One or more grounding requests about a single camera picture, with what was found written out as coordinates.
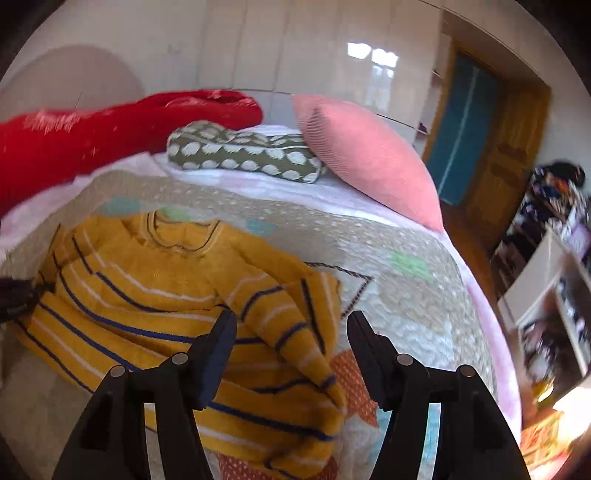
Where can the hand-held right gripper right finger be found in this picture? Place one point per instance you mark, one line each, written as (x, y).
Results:
(371, 364)

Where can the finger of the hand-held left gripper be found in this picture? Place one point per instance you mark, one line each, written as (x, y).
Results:
(27, 297)

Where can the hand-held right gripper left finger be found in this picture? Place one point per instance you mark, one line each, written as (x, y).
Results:
(213, 364)

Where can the yellow striped knit sweater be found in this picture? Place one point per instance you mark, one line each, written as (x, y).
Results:
(152, 300)

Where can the patchwork quilt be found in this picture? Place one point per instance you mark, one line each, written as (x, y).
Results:
(406, 323)

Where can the red blanket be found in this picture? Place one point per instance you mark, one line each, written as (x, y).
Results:
(92, 134)

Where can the white shelf with clutter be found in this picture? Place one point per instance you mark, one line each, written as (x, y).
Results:
(540, 286)

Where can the pink pillow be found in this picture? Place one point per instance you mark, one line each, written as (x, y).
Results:
(369, 157)

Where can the green patterned pillow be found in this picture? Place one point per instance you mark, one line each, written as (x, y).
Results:
(249, 152)

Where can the beige padded headboard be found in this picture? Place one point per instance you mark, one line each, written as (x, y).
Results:
(69, 78)

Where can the wooden door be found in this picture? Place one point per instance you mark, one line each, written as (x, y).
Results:
(508, 161)

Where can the teal curtain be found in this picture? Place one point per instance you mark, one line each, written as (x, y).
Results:
(461, 124)

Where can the white glossy wardrobe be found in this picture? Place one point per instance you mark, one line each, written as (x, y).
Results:
(286, 50)

